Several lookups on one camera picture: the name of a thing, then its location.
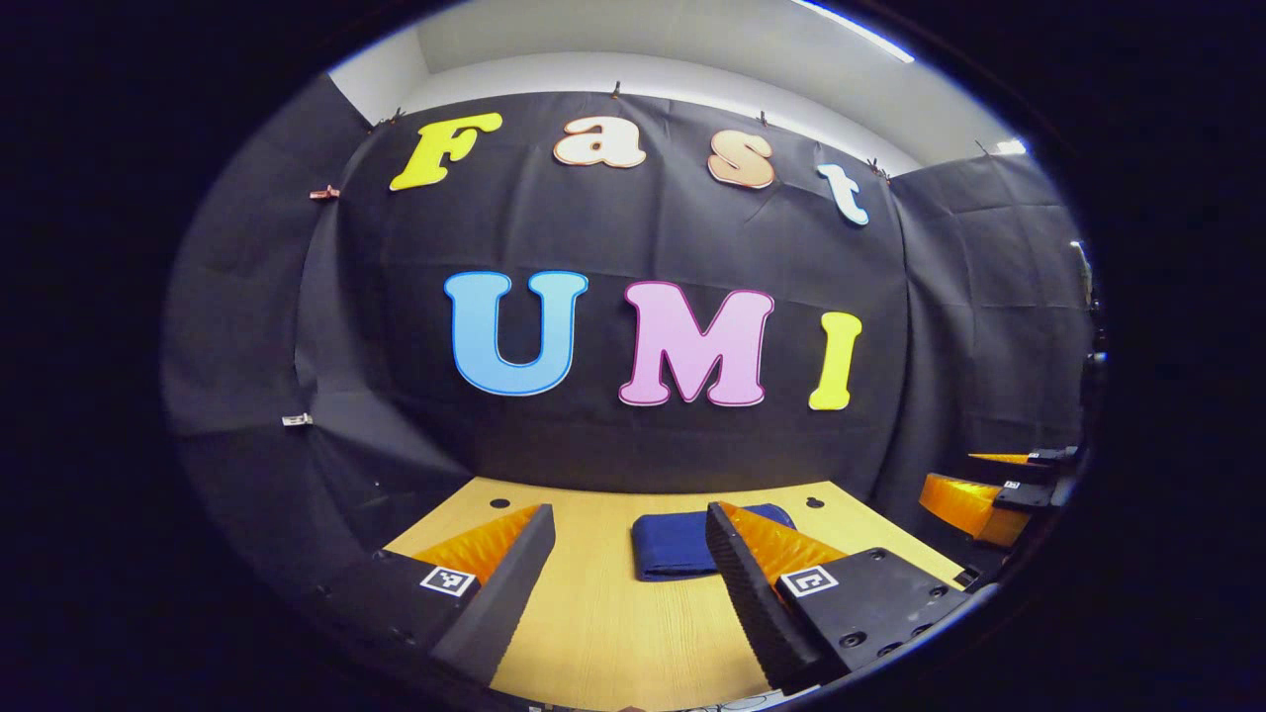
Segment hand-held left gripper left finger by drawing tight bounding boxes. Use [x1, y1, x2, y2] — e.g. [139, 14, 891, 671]
[316, 502, 558, 688]

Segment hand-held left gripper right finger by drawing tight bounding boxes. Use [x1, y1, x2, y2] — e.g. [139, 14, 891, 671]
[705, 500, 975, 693]

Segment blue denim jeans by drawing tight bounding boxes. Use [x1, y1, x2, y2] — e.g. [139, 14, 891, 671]
[631, 503, 797, 582]

